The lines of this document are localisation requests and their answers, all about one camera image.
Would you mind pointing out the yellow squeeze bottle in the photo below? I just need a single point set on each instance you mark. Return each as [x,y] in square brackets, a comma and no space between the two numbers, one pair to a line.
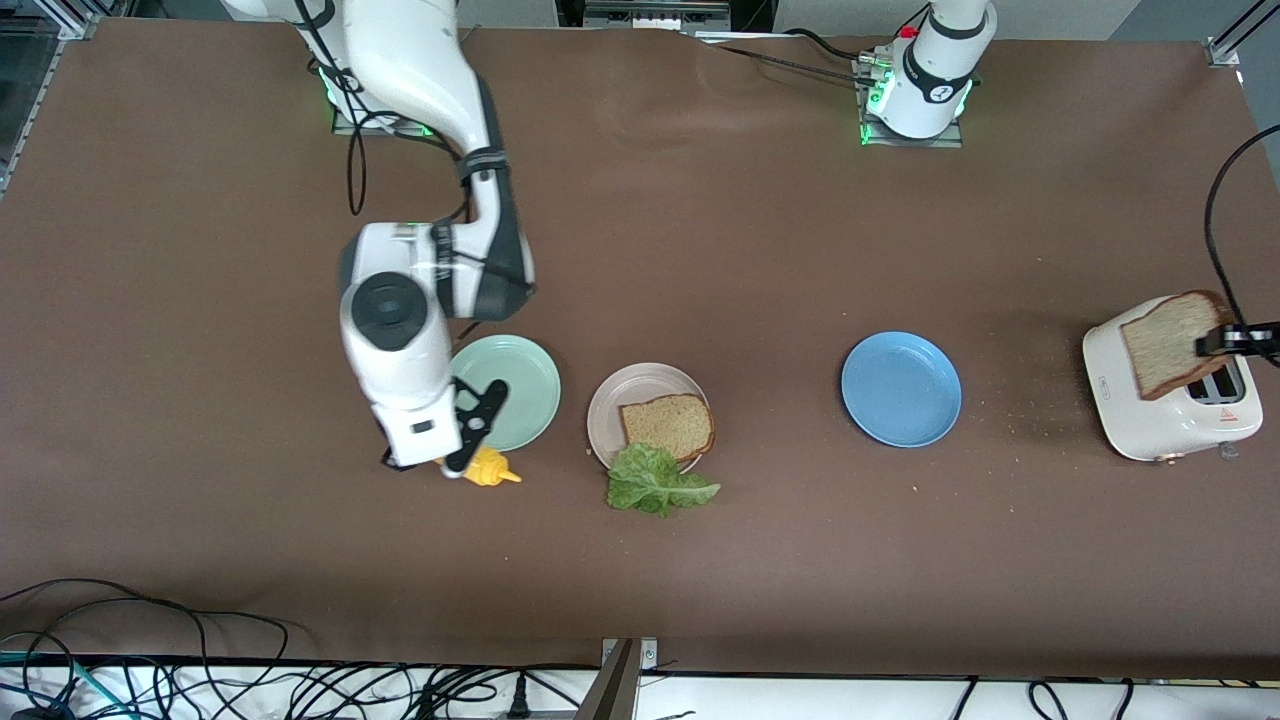
[490,467]

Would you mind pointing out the brown bread slice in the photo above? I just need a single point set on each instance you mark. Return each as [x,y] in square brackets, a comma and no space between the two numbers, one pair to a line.
[1165,345]
[665,422]

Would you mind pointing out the green lettuce leaf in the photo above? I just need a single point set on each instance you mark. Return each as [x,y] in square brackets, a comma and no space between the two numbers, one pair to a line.
[650,480]

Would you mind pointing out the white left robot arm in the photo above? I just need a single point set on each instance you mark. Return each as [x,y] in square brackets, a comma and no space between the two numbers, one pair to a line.
[935,70]

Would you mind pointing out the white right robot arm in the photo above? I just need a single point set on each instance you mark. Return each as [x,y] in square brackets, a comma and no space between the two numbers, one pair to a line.
[400,50]

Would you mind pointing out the mint green plate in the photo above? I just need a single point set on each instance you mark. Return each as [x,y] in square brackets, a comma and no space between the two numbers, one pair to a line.
[525,390]

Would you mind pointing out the beige plate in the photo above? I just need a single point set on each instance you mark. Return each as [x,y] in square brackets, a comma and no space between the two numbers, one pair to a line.
[610,400]

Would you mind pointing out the blue plate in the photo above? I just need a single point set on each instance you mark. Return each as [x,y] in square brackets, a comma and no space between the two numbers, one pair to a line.
[900,390]

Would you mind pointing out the white toaster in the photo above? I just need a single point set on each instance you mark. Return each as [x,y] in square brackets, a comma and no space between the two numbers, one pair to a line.
[1120,420]

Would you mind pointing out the black power plug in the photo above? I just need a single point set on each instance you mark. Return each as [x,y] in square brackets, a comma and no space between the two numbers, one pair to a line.
[518,703]

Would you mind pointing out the aluminium post with bracket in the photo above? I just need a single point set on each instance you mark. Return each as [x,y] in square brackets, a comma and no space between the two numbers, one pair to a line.
[612,690]

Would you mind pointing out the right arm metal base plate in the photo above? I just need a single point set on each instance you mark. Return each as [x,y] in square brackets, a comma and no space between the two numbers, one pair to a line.
[400,131]

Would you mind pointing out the aluminium frame post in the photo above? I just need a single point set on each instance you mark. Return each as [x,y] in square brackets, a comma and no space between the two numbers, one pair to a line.
[1235,40]
[70,25]

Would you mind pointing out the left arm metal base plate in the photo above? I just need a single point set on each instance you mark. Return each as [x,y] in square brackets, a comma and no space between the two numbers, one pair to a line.
[900,143]

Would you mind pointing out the grey metal rail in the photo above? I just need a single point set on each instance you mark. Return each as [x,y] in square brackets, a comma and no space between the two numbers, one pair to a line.
[655,18]

